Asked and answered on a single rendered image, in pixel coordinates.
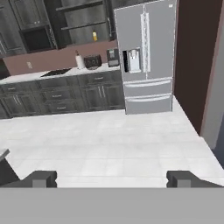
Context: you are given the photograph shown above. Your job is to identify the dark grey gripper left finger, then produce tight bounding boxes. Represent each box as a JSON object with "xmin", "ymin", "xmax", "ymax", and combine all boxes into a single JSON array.
[{"xmin": 4, "ymin": 171, "xmax": 58, "ymax": 189}]

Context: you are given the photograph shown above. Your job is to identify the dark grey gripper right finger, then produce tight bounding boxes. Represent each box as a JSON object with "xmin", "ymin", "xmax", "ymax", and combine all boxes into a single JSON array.
[{"xmin": 165, "ymin": 171, "xmax": 224, "ymax": 189}]

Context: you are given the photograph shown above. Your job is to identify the silver fridge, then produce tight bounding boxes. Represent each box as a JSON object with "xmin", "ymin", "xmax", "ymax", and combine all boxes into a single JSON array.
[{"xmin": 113, "ymin": 0, "xmax": 178, "ymax": 116}]

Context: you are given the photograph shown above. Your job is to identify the dark grey base cupboards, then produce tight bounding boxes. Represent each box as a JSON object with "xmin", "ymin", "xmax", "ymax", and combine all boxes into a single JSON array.
[{"xmin": 0, "ymin": 69, "xmax": 126, "ymax": 120}]

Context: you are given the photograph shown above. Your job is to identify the black hob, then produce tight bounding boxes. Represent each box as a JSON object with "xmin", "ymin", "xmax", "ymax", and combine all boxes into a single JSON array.
[{"xmin": 39, "ymin": 67, "xmax": 73, "ymax": 79}]

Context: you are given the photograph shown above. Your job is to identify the white paper towel roll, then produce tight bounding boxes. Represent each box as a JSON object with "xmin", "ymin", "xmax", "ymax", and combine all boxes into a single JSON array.
[{"xmin": 74, "ymin": 50, "xmax": 86, "ymax": 70}]

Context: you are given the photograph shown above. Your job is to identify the black coffee machine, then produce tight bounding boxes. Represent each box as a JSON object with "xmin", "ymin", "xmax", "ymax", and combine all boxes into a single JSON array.
[{"xmin": 106, "ymin": 48, "xmax": 121, "ymax": 68}]

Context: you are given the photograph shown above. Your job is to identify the black microwave oven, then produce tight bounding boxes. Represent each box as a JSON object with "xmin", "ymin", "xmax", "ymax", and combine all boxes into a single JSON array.
[{"xmin": 19, "ymin": 25, "xmax": 58, "ymax": 54}]

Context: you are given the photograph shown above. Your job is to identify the dark grey wall cupboards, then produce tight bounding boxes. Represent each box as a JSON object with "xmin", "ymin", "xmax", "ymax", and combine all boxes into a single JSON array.
[{"xmin": 0, "ymin": 0, "xmax": 51, "ymax": 60}]

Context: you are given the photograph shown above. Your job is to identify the dark open wall shelves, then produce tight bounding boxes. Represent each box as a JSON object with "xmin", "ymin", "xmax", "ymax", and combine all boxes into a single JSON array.
[{"xmin": 43, "ymin": 0, "xmax": 117, "ymax": 49}]

